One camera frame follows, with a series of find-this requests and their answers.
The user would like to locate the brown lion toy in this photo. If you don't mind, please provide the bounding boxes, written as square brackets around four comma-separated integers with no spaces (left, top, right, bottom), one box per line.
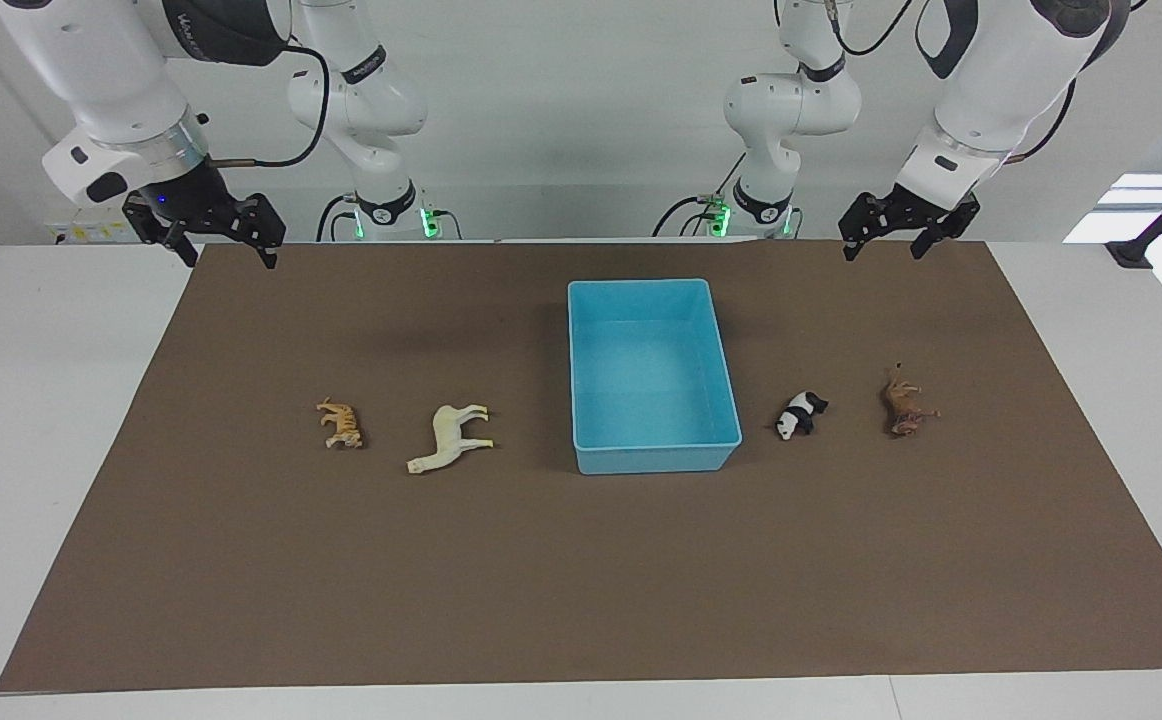
[882,364,942,438]

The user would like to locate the black white panda toy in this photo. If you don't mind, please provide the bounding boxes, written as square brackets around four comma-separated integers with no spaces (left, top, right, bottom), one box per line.
[776,390,830,442]

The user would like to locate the orange striped tiger toy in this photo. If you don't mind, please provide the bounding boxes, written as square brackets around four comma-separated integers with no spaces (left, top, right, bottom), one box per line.
[316,397,365,450]

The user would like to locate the cream white horse toy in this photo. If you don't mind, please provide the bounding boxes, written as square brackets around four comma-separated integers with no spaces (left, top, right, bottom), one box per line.
[406,403,496,475]

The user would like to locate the white box yellow labels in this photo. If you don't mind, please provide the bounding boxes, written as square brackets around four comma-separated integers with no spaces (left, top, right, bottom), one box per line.
[49,205,142,244]

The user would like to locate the light blue storage box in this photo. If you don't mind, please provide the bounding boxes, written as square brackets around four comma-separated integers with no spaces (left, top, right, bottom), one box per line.
[567,279,744,476]

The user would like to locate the bright window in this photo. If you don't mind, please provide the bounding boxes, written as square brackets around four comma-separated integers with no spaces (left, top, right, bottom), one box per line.
[1063,173,1162,244]

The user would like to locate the brown table mat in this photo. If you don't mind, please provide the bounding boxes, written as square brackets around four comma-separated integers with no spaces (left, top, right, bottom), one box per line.
[0,238,1162,693]

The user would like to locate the black right base cable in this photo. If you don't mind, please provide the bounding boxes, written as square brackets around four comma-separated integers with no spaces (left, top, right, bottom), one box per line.
[316,195,354,242]

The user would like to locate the black base cable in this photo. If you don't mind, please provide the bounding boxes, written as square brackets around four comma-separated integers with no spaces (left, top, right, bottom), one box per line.
[316,195,354,242]
[652,195,717,238]

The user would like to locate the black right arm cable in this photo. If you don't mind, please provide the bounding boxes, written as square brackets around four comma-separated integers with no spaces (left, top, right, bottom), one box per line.
[207,45,331,169]

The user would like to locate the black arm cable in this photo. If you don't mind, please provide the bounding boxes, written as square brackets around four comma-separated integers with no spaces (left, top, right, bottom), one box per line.
[207,45,331,169]
[1006,80,1079,166]

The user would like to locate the black left base cable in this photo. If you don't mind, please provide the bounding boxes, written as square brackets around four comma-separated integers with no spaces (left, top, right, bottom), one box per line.
[652,195,717,238]

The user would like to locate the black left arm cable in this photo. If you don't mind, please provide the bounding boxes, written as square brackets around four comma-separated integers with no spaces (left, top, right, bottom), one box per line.
[1006,80,1079,166]

